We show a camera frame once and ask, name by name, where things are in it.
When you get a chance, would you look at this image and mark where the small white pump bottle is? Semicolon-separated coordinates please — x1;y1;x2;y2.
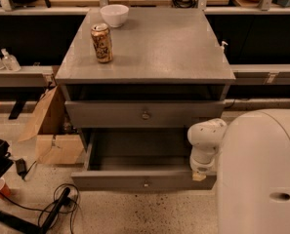
221;41;228;53

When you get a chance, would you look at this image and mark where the white ceramic bowl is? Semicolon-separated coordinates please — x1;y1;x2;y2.
101;4;129;27

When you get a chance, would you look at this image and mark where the black power adapter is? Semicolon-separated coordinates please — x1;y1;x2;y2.
15;158;27;177

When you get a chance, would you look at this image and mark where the brown cardboard box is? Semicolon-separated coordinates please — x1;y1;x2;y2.
19;87;84;165

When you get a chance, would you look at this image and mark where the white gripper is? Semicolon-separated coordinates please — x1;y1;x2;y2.
189;147;217;181

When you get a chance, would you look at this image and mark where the black metal stand base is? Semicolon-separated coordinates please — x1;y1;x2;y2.
0;186;72;234

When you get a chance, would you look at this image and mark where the grey wooden drawer cabinet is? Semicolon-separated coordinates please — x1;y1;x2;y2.
55;7;236;184

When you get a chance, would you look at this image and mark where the red plastic cup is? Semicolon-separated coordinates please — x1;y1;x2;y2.
0;177;11;199

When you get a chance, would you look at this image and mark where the grey drawer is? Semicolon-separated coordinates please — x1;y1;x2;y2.
71;128;217;191
65;100;225;128

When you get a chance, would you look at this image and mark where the black coiled cable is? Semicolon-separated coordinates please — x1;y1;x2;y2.
0;182;81;234

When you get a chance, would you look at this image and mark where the grey top drawer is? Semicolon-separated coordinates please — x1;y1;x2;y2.
65;100;225;128

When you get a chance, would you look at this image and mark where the gold beverage can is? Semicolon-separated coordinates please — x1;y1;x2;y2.
91;23;112;63

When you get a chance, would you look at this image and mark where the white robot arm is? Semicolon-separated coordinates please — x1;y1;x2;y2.
187;109;290;234

